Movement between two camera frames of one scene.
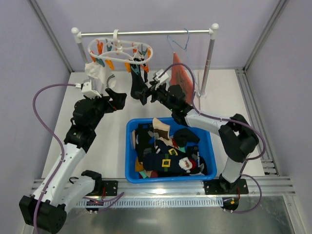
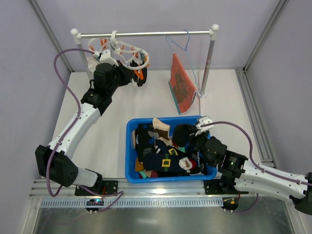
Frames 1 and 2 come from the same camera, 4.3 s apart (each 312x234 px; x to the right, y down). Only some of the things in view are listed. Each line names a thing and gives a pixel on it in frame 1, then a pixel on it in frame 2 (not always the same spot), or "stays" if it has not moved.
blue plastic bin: [205, 145] stays
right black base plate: [213, 187] stays
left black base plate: [111, 187] stays
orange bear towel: [180, 76] stays
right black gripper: [153, 92] to [192, 132]
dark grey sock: [139, 89] to [181, 132]
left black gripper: [107, 101] to [127, 73]
